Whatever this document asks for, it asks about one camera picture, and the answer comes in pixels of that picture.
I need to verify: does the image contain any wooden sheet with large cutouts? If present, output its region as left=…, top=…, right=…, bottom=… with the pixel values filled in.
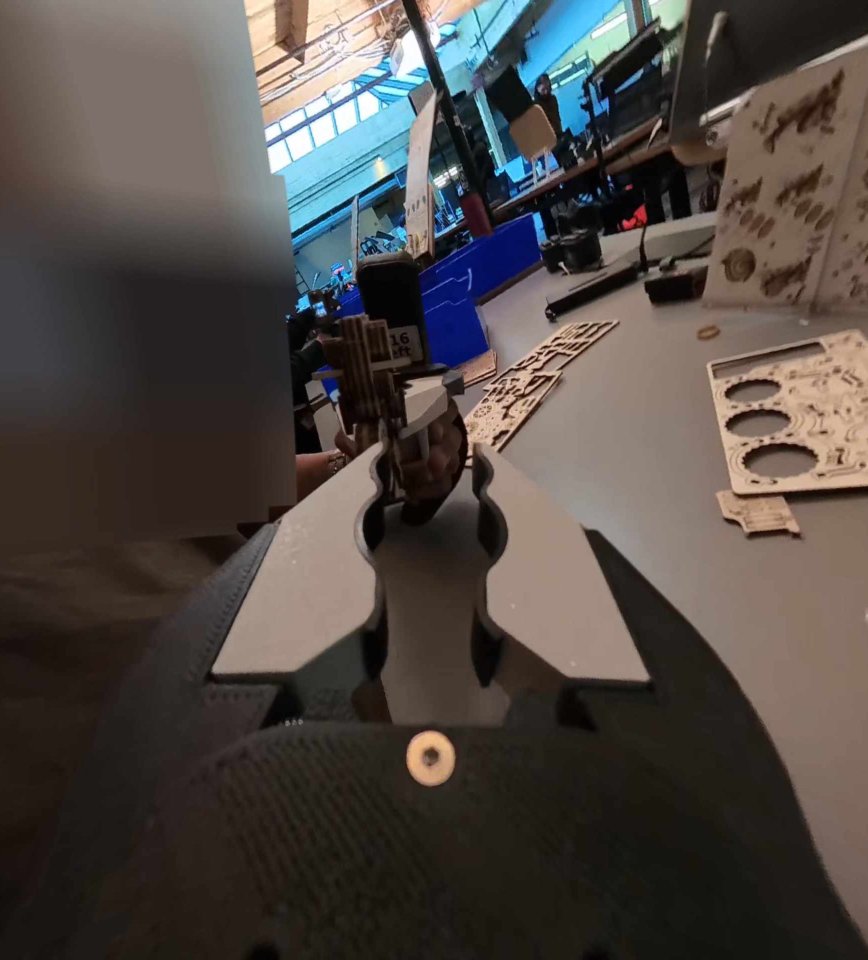
left=482, top=318, right=621, bottom=393

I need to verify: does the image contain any standing white display board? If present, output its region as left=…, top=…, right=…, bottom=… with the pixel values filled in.
left=402, top=90, right=439, bottom=261

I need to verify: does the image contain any tan curved board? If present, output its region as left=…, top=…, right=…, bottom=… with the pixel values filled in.
left=672, top=137, right=729, bottom=168

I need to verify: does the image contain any black metal pole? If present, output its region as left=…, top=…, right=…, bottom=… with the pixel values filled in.
left=401, top=0, right=496, bottom=226

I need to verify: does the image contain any person's left forearm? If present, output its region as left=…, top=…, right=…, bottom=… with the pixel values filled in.
left=295, top=450, right=333, bottom=501

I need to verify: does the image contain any grey desk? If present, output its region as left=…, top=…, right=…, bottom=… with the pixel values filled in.
left=374, top=202, right=868, bottom=960

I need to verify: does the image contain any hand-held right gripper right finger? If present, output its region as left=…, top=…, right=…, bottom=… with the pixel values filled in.
left=471, top=442, right=654, bottom=687

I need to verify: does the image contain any small wooden part sheet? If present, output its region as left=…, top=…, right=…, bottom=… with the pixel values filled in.
left=716, top=490, right=801, bottom=538

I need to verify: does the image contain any person's brown shirt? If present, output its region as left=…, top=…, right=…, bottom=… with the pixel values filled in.
left=0, top=536, right=249, bottom=960

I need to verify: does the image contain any person's left hand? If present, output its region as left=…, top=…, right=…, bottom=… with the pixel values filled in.
left=332, top=416, right=472, bottom=528

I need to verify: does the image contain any black flat case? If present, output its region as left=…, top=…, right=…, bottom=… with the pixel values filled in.
left=544, top=264, right=642, bottom=321

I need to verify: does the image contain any long wooden workbench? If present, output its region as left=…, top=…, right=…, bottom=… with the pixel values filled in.
left=494, top=112, right=676, bottom=220

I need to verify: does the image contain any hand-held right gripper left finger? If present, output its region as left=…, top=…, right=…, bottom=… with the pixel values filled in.
left=211, top=441, right=391, bottom=684

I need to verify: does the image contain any large black desk monitor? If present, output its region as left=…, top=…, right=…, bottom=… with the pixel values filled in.
left=666, top=0, right=868, bottom=145

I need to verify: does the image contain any black box with red print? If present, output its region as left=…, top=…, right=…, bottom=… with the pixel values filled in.
left=644, top=266, right=709, bottom=306

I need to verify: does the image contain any wooden model vehicle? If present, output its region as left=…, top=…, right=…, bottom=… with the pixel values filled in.
left=314, top=315, right=406, bottom=455

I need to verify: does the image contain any wooden sheet with round holes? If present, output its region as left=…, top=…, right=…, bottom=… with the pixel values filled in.
left=706, top=330, right=868, bottom=498

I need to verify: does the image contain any black camera device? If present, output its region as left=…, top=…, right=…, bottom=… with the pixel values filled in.
left=540, top=230, right=602, bottom=276

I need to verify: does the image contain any assembly instruction sheet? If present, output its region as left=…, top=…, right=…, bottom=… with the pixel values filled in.
left=702, top=15, right=868, bottom=314

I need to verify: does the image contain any blue plastic bin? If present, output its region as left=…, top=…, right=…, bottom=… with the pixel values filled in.
left=434, top=213, right=542, bottom=305
left=336, top=262, right=489, bottom=370

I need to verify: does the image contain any tan backed monitor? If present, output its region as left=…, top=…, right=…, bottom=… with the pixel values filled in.
left=507, top=99, right=559, bottom=164

